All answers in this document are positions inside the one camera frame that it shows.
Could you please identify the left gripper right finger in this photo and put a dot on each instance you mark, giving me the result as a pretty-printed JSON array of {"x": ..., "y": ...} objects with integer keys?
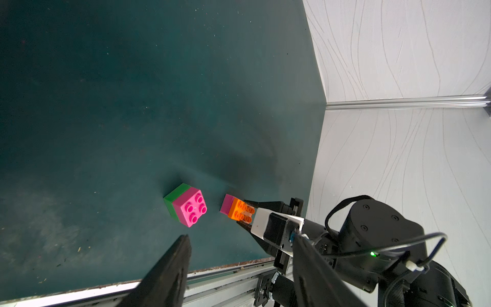
[{"x": 315, "y": 282}]

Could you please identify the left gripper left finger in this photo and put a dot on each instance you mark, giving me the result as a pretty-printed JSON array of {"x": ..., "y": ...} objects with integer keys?
[{"x": 165, "y": 283}]

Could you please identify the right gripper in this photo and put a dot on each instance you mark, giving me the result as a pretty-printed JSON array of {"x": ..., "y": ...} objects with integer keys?
[{"x": 325, "y": 242}]

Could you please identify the orange lego brick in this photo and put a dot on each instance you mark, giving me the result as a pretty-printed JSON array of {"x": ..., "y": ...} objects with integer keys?
[{"x": 241, "y": 211}]

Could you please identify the pink lego brick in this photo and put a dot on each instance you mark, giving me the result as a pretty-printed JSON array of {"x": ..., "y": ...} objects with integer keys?
[
  {"x": 226, "y": 204},
  {"x": 190, "y": 206}
]

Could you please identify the green lego brick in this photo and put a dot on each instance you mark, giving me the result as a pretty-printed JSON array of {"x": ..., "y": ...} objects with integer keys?
[{"x": 171, "y": 197}]

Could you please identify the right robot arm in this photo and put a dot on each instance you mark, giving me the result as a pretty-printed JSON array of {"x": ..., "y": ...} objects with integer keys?
[{"x": 376, "y": 250}]

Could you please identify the green table mat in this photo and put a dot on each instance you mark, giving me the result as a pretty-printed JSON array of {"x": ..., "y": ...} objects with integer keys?
[{"x": 108, "y": 106}]

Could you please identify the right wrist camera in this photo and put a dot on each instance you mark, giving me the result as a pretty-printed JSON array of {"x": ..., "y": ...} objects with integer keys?
[{"x": 277, "y": 229}]

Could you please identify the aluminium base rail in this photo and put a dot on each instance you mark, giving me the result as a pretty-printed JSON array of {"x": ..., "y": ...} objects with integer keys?
[{"x": 231, "y": 286}]

